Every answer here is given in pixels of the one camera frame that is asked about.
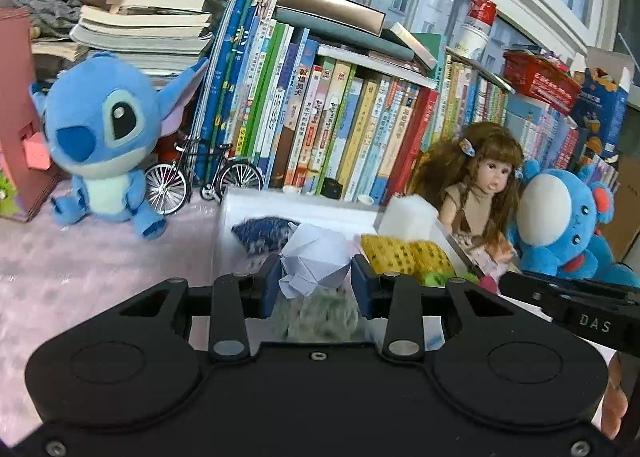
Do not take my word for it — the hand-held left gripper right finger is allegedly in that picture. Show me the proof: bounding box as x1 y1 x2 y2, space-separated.
352 254 541 362

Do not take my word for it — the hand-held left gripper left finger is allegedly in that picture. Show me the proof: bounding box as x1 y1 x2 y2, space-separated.
100 254 283 363

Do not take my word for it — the gold sequin bow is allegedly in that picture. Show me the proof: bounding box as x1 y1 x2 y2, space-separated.
360 233 456 278

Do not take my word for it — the striped green scrunchie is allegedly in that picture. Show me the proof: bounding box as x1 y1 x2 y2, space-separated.
272 287 362 340

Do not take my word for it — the white paper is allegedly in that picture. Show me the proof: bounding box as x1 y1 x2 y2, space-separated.
279 224 353 299

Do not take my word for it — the dark blue patterned cloth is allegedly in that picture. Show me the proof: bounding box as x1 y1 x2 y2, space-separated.
231 217 301 255

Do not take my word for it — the grey white cardboard box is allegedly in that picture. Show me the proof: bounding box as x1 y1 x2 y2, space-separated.
210 186 501 340

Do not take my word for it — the white foam block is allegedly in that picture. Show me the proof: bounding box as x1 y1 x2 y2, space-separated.
377 193 441 240

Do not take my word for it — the blue face mask pack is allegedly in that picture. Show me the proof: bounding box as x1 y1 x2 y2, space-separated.
422 319 446 355

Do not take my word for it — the person's right hand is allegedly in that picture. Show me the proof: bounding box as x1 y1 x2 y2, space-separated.
602 352 632 442

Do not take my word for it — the blue round eared plush toy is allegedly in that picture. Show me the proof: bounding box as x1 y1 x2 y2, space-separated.
507 159 616 278

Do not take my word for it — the miniature bicycle model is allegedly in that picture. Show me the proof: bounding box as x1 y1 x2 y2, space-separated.
144 134 264 215

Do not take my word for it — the row of upright books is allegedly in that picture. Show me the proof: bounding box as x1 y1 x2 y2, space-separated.
192 0 631 208

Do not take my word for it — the brown haired doll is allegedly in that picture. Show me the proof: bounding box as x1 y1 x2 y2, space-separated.
407 122 525 268

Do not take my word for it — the blue cartoon printed box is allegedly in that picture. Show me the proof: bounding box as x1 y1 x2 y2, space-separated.
570 67 631 160

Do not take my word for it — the blue alien plush toy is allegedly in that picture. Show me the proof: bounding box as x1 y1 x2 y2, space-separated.
30 52 211 241

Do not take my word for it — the red plastic basket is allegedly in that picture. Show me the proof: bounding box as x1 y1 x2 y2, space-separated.
502 49 583 115

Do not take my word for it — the grey green flat book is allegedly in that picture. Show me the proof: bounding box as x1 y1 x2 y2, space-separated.
272 7 416 62

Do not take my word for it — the red white canister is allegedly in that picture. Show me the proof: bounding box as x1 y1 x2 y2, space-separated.
457 0 498 60

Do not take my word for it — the brown flat book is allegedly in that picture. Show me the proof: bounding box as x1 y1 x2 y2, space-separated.
276 0 387 35

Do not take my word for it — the stack of worn books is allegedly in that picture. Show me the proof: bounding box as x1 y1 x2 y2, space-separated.
30 0 241 78

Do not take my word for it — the wooden miniature house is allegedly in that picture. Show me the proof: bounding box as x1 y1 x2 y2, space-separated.
0 7 68 222

